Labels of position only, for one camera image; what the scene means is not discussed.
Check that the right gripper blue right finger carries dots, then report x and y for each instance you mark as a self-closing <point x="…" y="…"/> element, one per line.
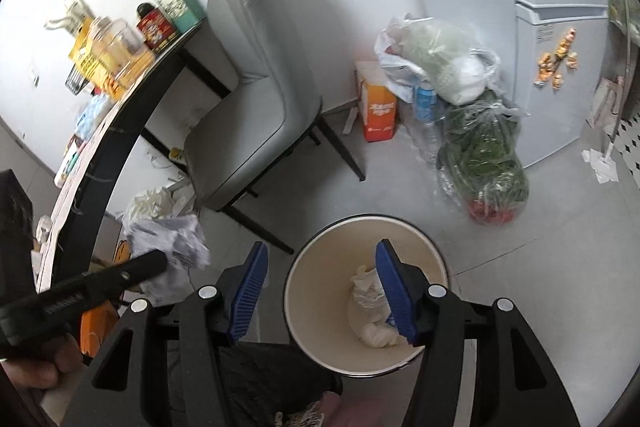
<point x="401" y="285"/>

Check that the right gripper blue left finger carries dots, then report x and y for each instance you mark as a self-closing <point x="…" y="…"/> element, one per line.
<point x="248" y="280"/>

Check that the white tissue paper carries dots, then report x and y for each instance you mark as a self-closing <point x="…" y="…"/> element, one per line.
<point x="368" y="312"/>

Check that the cream round trash bin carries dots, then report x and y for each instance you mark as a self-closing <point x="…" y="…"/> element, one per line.
<point x="334" y="303"/>

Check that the person's left hand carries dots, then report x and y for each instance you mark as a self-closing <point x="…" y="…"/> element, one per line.
<point x="62" y="357"/>

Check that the plastic bag of green vegetables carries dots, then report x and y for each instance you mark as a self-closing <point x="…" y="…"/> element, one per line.
<point x="477" y="162"/>

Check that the grey upholstered dining chair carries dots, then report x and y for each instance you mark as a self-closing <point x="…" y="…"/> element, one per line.
<point x="275" y="106"/>

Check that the white candy roll package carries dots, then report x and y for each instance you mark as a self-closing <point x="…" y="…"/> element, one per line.
<point x="73" y="150"/>

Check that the orange paper carton bag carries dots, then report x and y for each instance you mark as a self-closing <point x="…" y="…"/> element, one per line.
<point x="377" y="105"/>

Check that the blue label water bottle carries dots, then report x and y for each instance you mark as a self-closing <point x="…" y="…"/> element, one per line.
<point x="424" y="103"/>

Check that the blue white tissue box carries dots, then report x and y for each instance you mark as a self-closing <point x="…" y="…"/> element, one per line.
<point x="92" y="115"/>

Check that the white mop head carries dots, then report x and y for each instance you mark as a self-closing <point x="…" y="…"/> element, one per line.
<point x="602" y="164"/>

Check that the white bag with foam nets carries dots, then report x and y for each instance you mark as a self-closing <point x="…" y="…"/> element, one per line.
<point x="444" y="56"/>

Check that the yellow snack bag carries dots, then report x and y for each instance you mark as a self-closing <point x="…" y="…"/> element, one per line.
<point x="97" y="74"/>

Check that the orange figurine fridge magnets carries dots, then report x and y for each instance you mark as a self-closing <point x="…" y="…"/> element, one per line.
<point x="550" y="64"/>

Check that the clear plastic jar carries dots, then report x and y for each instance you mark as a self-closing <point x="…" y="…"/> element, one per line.
<point x="115" y="44"/>

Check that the white tote bag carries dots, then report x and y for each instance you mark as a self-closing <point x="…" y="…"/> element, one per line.
<point x="78" y="14"/>

